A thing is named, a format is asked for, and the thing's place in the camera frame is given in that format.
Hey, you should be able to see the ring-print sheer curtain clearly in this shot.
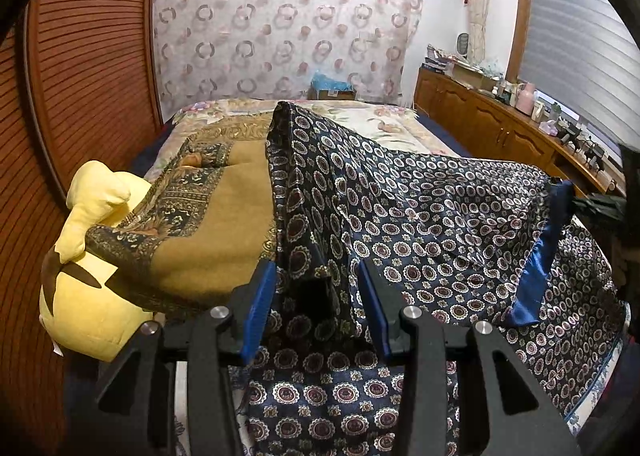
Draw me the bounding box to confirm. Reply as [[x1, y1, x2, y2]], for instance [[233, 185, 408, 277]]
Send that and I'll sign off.
[[152, 0, 423, 104]]

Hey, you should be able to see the wooden louvred wardrobe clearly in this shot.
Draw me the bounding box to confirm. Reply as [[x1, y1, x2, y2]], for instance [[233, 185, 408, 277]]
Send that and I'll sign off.
[[0, 0, 163, 437]]

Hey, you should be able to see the open cardboard box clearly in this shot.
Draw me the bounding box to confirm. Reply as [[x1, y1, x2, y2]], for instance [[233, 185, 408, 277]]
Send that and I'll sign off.
[[445, 61, 501, 91]]

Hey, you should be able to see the navy ring-patterned garment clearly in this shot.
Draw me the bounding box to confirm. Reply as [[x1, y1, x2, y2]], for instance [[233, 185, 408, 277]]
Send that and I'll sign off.
[[227, 100, 628, 456]]

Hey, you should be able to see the wooden sideboard cabinet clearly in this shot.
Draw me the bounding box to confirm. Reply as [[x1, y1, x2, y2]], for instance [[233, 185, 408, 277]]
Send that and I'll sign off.
[[414, 67, 628, 197]]

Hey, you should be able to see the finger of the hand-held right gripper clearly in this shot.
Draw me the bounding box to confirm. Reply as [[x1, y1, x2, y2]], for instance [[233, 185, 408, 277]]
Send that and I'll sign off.
[[572, 191, 628, 224]]

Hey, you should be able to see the floral bed blanket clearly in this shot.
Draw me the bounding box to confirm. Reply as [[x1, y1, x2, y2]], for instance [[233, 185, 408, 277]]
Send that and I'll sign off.
[[155, 97, 473, 177]]

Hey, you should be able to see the grey window blind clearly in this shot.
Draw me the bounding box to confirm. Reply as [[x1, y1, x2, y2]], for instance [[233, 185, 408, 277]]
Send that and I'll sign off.
[[517, 0, 640, 142]]

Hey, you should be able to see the stack of books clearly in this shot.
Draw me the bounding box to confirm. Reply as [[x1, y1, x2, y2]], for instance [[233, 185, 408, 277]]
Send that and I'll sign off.
[[425, 43, 451, 72]]

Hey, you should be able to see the blue floral bedsheet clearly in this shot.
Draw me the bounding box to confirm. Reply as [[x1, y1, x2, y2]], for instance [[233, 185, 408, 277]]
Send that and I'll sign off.
[[562, 331, 628, 424]]

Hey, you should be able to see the yellow plush toy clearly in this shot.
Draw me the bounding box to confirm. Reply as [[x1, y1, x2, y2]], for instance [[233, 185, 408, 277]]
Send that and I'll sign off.
[[39, 160, 166, 364]]

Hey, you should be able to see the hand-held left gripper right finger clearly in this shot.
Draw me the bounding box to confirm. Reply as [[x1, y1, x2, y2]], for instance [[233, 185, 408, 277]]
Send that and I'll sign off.
[[357, 259, 581, 456]]

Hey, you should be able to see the olive patterned blanket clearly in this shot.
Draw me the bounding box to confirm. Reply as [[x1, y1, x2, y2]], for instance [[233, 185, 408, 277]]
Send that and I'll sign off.
[[85, 123, 281, 322]]

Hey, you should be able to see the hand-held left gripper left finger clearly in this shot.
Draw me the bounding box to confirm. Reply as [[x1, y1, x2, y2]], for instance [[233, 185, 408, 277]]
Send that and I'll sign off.
[[67, 261, 278, 456]]

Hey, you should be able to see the pink thermos jug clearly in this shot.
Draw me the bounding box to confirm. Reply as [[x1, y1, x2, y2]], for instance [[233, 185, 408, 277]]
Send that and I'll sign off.
[[515, 81, 536, 116]]

